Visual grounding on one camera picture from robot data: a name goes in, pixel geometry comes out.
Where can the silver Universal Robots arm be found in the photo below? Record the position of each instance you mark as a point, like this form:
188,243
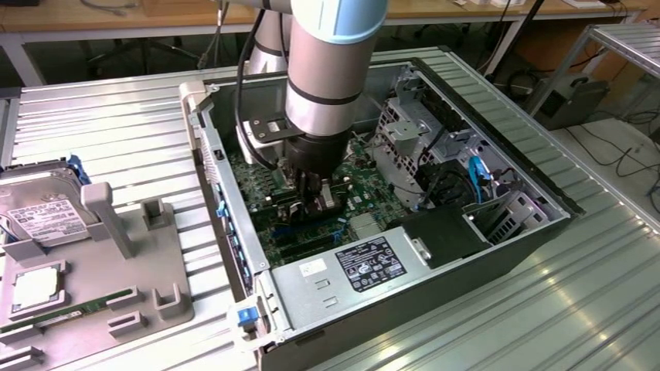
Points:
324,58

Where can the hard disk with blue bracket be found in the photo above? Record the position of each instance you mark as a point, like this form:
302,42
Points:
46,208

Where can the green motherboard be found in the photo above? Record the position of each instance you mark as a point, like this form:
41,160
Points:
360,201

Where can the metal slat side table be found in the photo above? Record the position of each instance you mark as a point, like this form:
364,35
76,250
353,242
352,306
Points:
624,42

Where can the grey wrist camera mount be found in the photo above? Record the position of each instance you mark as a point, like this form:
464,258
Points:
262,129

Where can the wooden desk with white frame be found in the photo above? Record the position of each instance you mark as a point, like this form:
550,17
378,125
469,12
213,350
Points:
154,19

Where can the black fan shroud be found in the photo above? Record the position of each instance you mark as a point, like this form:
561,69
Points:
442,235

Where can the grey power supply unit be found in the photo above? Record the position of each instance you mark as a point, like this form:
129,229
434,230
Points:
309,282

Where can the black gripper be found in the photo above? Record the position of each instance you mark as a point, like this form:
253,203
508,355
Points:
318,154

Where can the silver drive cage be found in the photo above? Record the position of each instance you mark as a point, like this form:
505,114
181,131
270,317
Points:
401,147

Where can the black box on floor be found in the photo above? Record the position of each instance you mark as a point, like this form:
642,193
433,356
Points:
572,102

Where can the silver CPU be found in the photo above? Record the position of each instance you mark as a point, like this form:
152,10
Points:
34,288

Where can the open black PC case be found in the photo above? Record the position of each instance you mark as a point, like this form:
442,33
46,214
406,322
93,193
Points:
514,247

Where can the grey printed parts rack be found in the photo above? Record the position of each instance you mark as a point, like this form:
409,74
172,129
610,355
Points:
128,270

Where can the green RAM stick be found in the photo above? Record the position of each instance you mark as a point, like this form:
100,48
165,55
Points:
77,309

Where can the black expansion slot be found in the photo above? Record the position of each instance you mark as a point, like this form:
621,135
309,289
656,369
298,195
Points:
309,246

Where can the blue case latch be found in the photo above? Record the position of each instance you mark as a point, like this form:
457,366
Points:
246,315

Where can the NVIDIA graphics card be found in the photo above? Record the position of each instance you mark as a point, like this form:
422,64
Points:
329,200

